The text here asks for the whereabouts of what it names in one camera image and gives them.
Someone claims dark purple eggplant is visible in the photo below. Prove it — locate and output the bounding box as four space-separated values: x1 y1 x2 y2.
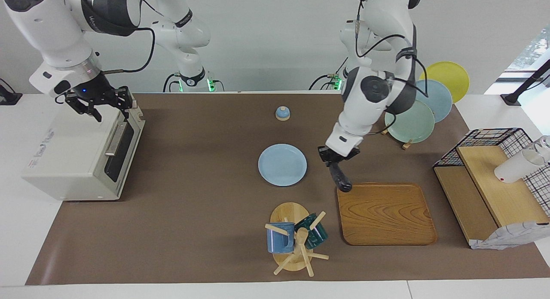
329 162 353 193

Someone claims small light blue plate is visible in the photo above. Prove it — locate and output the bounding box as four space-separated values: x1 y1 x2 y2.
258 143 308 187

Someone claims toaster oven glass door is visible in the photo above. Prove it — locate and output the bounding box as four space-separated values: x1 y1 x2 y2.
103 105 146 195

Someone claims beige toaster oven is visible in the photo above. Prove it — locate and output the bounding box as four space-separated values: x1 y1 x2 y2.
21 102 146 201

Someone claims wooden mug tree stand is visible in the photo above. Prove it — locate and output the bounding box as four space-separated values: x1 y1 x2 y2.
265 202 330 277

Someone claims wooden plate rack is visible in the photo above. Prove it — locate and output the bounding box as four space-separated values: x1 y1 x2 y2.
381 124 414 150

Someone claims wooden serving tray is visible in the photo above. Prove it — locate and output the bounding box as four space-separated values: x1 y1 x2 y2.
336 183 438 246

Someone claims dark green mug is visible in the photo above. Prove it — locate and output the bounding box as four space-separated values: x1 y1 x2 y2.
295 213 329 250

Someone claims light green plate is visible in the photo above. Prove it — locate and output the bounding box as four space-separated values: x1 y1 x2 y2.
384 100 435 144

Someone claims blue mug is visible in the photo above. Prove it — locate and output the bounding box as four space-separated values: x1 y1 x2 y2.
266 222 296 254

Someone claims large light blue plate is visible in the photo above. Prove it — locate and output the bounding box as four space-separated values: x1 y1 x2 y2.
415 79 453 123

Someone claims brown table mat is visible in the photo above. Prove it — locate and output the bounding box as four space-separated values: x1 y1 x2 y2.
25 93 550 286

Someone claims yellow plate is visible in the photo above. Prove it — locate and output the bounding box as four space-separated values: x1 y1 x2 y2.
419 61 470 104

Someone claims white cup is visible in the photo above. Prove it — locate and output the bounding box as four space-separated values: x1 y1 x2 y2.
494 149 546 184

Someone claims marble patterned cloth strip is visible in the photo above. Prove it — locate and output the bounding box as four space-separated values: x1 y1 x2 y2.
470 222 550 250

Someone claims black clamp stand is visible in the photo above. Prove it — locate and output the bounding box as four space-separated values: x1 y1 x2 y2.
501 58 550 106

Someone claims clear glass cup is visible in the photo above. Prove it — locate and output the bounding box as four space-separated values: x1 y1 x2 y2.
533 136 550 163

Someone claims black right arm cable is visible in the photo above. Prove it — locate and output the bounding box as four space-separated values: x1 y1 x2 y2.
101 26 156 74

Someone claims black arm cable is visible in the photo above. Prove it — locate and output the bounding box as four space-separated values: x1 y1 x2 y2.
101 26 156 74
354 0 430 134

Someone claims black desk mount base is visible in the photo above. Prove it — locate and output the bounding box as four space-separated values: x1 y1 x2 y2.
0 78 23 106

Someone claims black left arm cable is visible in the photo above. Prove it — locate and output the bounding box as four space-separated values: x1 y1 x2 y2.
354 0 430 134

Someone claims wooden shelf with wire basket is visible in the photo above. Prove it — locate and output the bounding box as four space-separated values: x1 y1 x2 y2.
433 128 550 248

